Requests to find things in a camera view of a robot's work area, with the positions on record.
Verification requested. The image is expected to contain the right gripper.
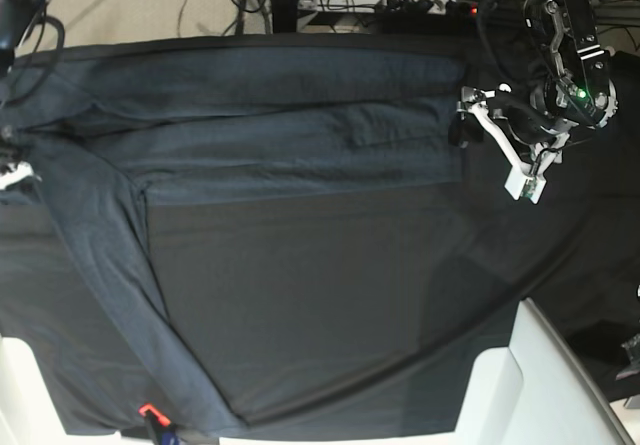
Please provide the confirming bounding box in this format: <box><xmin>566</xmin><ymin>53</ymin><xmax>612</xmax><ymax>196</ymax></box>
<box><xmin>1</xmin><ymin>145</ymin><xmax>41</xmax><ymax>191</ymax></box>

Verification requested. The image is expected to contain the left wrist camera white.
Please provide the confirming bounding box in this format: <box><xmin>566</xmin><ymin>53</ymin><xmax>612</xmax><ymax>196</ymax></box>
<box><xmin>504</xmin><ymin>168</ymin><xmax>547</xmax><ymax>204</ymax></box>

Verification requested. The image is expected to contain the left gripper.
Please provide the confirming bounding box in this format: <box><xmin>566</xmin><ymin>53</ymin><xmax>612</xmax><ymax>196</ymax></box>
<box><xmin>448</xmin><ymin>84</ymin><xmax>570</xmax><ymax>178</ymax></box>

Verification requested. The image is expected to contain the dark grey T-shirt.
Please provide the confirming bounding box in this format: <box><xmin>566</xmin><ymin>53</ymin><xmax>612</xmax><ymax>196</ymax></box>
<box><xmin>1</xmin><ymin>48</ymin><xmax>472</xmax><ymax>440</ymax></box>

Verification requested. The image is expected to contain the white power strip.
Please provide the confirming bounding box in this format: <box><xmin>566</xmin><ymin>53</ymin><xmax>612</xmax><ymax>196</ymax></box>
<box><xmin>298</xmin><ymin>0</ymin><xmax>453</xmax><ymax>15</ymax></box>

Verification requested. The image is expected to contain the blue clamp bottom edge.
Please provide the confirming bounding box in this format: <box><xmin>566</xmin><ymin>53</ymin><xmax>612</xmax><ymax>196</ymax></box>
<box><xmin>138</xmin><ymin>403</ymin><xmax>181</xmax><ymax>445</ymax></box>

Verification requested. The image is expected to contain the black table cloth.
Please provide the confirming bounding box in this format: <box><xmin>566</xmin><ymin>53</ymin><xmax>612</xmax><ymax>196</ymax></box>
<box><xmin>1</xmin><ymin>36</ymin><xmax>639</xmax><ymax>440</ymax></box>

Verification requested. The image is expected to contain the white chair right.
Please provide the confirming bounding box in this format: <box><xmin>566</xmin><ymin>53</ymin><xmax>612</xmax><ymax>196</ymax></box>
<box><xmin>453</xmin><ymin>299</ymin><xmax>634</xmax><ymax>445</ymax></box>

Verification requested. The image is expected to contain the black stand post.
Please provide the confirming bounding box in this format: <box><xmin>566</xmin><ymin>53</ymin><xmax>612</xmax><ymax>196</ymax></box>
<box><xmin>270</xmin><ymin>0</ymin><xmax>300</xmax><ymax>34</ymax></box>

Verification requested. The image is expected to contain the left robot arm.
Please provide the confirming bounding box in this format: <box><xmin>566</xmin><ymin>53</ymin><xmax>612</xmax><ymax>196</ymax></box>
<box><xmin>449</xmin><ymin>0</ymin><xmax>618</xmax><ymax>179</ymax></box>

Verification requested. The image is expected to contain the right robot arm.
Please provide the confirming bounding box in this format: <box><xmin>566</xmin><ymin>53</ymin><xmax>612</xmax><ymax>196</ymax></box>
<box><xmin>1</xmin><ymin>0</ymin><xmax>66</xmax><ymax>109</ymax></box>

